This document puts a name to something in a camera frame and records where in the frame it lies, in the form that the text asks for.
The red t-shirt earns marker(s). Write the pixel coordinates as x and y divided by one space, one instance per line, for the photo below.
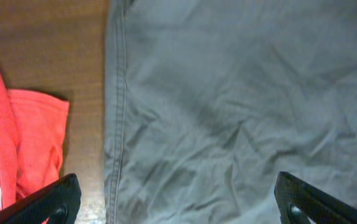
32 132

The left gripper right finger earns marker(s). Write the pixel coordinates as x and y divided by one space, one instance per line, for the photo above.
300 202

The grey shorts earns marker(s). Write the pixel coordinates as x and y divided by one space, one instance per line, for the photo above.
207 101

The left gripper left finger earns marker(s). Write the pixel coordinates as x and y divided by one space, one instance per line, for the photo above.
56 203

